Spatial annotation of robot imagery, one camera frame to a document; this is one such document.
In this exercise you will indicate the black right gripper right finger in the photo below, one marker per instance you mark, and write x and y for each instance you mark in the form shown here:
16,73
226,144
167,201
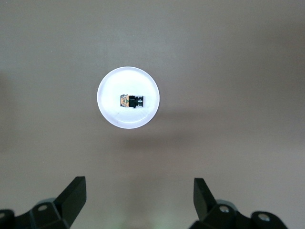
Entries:
205,205

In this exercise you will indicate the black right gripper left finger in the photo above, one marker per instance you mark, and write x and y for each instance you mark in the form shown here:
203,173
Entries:
66,205

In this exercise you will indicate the orange and black switch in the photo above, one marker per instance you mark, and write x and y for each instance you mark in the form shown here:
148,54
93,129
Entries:
131,100

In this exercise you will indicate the pale pink round plate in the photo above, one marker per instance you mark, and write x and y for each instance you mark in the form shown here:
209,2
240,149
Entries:
128,81

